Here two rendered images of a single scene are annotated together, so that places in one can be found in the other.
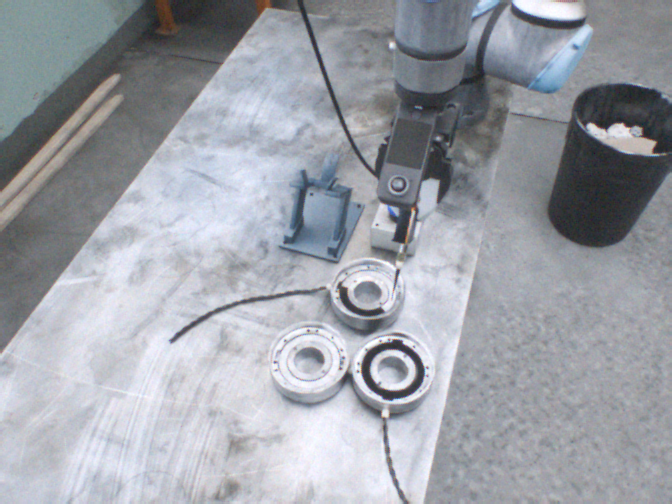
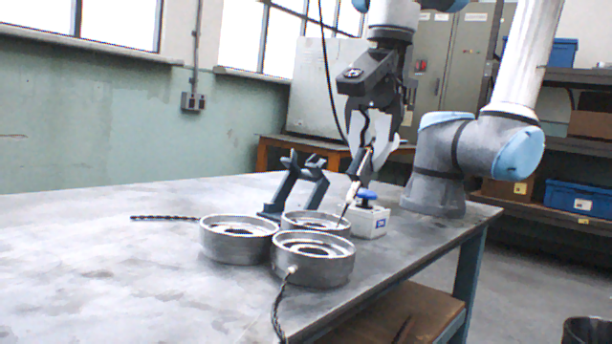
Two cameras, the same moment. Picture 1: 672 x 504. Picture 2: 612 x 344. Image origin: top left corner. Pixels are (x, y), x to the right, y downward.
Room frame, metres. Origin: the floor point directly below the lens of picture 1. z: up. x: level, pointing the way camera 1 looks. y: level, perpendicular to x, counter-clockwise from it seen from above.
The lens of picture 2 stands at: (-0.20, -0.17, 1.01)
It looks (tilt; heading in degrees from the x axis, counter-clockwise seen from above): 8 degrees down; 13
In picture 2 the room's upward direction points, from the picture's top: 7 degrees clockwise
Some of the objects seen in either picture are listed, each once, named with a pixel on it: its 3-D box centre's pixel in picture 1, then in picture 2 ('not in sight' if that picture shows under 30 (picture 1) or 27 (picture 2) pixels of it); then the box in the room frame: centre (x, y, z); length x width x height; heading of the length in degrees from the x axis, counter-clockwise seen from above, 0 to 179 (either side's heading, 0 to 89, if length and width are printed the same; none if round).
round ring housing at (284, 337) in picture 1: (309, 363); (238, 238); (0.38, 0.04, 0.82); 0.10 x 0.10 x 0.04
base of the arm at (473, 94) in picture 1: (451, 83); (435, 189); (0.94, -0.23, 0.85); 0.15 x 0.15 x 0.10
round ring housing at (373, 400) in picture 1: (392, 372); (312, 258); (0.36, -0.07, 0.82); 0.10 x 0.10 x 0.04
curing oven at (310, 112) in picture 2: not in sight; (352, 95); (3.04, 0.31, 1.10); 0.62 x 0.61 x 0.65; 161
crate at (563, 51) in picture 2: not in sight; (537, 55); (3.99, -0.98, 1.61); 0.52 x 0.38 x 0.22; 74
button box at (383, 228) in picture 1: (399, 222); (363, 218); (0.62, -0.10, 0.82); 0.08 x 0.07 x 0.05; 161
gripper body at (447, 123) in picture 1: (423, 117); (386, 74); (0.56, -0.11, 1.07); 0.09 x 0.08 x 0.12; 158
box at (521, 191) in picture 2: not in sight; (512, 175); (3.97, -0.96, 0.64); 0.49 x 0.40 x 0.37; 76
